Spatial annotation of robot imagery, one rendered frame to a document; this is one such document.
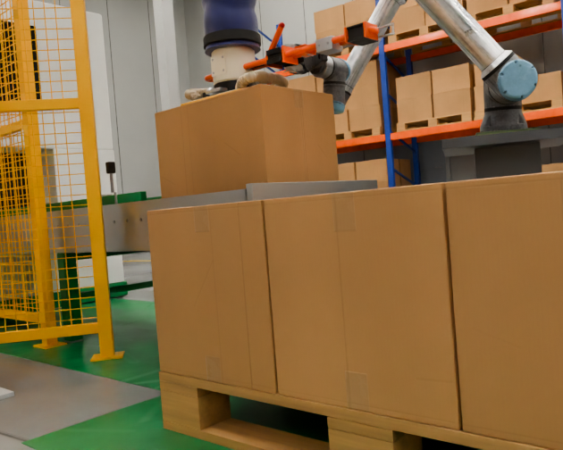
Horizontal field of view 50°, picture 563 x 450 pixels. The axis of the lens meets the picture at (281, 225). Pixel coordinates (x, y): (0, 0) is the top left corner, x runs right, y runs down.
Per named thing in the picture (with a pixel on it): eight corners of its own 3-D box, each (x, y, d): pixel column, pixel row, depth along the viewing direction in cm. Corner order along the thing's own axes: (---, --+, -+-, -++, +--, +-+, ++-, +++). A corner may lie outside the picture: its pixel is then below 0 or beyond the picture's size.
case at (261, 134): (162, 212, 245) (154, 112, 244) (234, 207, 275) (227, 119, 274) (269, 202, 205) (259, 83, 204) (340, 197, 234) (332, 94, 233)
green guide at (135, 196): (-33, 228, 347) (-34, 212, 347) (-14, 227, 355) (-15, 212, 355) (126, 212, 240) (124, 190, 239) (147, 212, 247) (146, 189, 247)
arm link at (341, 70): (351, 83, 247) (353, 58, 246) (333, 79, 238) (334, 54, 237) (333, 85, 253) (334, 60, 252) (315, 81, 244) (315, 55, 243)
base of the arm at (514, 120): (478, 133, 268) (477, 111, 267) (524, 130, 263) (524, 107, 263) (481, 131, 250) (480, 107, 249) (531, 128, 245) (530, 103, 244)
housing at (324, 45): (315, 53, 208) (314, 39, 208) (327, 55, 213) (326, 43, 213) (331, 48, 204) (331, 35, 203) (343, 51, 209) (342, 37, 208)
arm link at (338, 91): (345, 114, 253) (346, 84, 252) (344, 112, 242) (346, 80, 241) (322, 114, 254) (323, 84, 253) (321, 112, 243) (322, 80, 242)
